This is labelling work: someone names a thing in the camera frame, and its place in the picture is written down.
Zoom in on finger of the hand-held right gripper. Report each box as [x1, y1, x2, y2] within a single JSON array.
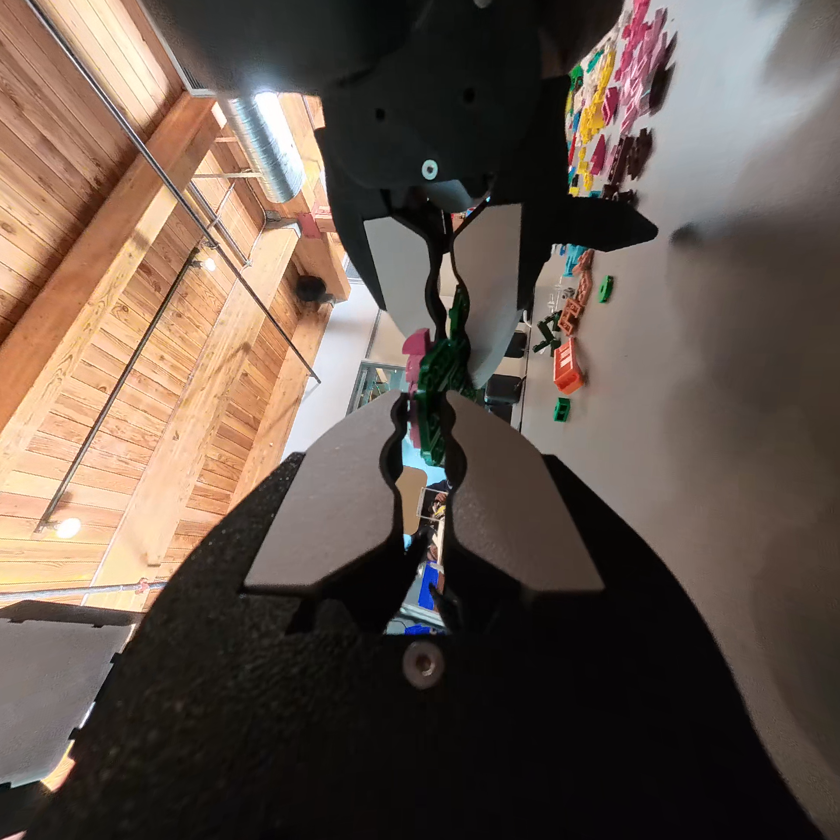
[[363, 213, 442, 368], [449, 202, 526, 388]]

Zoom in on brown lego arch bricks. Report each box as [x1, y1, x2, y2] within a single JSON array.
[[558, 249, 595, 336]]

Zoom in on dark grey notched panel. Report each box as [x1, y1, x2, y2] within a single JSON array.
[[0, 600, 142, 788]]

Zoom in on pile of colourful lego bricks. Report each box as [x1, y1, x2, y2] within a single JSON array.
[[563, 0, 680, 203]]

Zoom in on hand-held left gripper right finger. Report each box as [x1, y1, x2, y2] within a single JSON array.
[[444, 391, 606, 595]]

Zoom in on orange lego brick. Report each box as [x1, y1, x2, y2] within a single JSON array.
[[553, 338, 586, 395]]

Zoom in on black chair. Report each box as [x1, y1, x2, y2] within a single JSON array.
[[484, 374, 526, 421]]

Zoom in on silver ventilation duct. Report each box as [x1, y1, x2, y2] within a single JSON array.
[[220, 92, 306, 204]]

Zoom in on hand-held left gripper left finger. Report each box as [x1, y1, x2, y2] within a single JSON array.
[[243, 388, 406, 598]]

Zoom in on tan chair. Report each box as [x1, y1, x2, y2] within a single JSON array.
[[395, 467, 429, 536]]

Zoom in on green and pink lego build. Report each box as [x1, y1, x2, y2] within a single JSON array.
[[400, 285, 480, 468]]

